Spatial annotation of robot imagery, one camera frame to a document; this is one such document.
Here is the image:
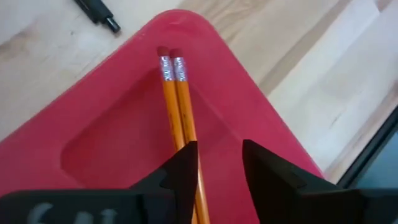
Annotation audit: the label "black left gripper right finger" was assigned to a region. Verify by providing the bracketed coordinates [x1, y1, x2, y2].
[241, 139, 398, 224]

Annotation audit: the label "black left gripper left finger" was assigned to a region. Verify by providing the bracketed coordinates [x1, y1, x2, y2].
[0, 140, 200, 224]

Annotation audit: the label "red plastic bin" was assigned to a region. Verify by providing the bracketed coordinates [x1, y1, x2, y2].
[0, 8, 324, 224]

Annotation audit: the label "orange pencil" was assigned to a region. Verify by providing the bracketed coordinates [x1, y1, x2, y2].
[169, 48, 211, 224]
[156, 45, 187, 153]

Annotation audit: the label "long black marker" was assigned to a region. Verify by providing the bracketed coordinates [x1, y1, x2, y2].
[73, 0, 122, 34]

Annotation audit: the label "black aluminium rig frame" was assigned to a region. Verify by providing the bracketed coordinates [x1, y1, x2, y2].
[337, 105, 398, 190]

